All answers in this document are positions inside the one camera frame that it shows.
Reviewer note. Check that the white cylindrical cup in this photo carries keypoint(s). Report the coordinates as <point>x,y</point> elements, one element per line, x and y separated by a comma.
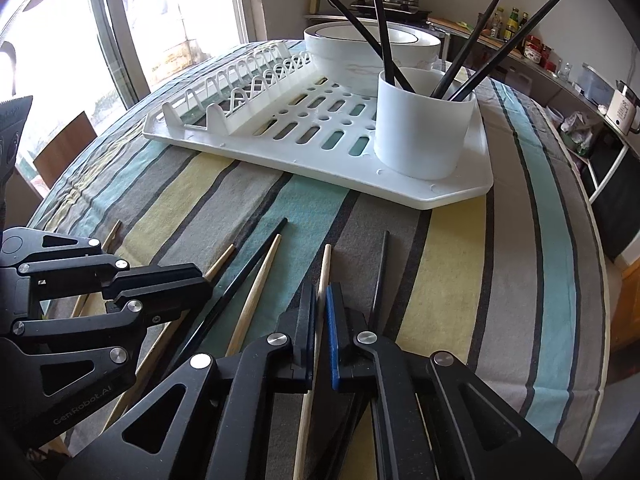
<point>425,135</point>

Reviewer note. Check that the white bowl black rim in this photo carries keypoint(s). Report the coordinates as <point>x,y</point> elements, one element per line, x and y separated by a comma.
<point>410,35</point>
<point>340,67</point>

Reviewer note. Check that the red lidded jar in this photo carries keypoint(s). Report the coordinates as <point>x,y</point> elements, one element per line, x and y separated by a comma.
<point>533,46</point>

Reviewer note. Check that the sliding glass door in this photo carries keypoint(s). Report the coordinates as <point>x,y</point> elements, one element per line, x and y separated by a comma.
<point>117,50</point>

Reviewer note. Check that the striped tablecloth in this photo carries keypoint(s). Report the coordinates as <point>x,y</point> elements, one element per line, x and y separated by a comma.
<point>500,285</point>

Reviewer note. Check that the black induction cooker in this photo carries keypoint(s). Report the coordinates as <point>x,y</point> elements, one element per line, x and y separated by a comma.
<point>410,11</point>

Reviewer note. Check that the white plastic dish rack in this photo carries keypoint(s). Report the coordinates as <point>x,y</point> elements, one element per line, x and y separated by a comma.
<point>440,195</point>

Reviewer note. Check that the dark sauce bottle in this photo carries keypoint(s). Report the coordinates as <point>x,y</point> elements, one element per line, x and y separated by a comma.
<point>524,16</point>

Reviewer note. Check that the green oil bottle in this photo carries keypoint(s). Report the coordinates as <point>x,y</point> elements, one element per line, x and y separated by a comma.
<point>512,25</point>

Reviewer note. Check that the black board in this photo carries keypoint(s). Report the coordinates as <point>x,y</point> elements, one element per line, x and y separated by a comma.
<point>607,200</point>

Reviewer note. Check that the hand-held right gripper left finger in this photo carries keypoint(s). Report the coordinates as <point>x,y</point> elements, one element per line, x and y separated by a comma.
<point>302,335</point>

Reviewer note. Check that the wall power strip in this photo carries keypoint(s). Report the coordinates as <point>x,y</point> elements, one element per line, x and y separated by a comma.
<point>314,0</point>

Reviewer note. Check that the small clear bottle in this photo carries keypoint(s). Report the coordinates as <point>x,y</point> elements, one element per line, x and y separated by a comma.
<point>496,25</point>

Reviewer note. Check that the white electric kettle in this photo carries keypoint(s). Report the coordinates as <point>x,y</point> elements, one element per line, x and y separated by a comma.
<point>622,110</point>

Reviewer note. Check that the wooden cutting board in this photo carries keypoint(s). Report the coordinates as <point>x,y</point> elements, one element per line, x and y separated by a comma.
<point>445,22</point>

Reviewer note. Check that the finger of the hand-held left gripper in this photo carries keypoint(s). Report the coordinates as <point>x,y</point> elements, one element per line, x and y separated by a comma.
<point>165,302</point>
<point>160,276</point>

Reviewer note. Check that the white plastic bag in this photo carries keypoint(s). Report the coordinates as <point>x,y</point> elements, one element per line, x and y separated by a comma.
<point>575,127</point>

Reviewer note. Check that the clear glass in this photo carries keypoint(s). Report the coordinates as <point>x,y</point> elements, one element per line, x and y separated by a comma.
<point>565,71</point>

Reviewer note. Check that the translucent water container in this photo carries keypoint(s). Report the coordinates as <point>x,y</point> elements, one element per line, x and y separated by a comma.
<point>595,85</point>

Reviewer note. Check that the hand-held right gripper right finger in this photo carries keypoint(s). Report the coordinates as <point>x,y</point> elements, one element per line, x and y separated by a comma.
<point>334,340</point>

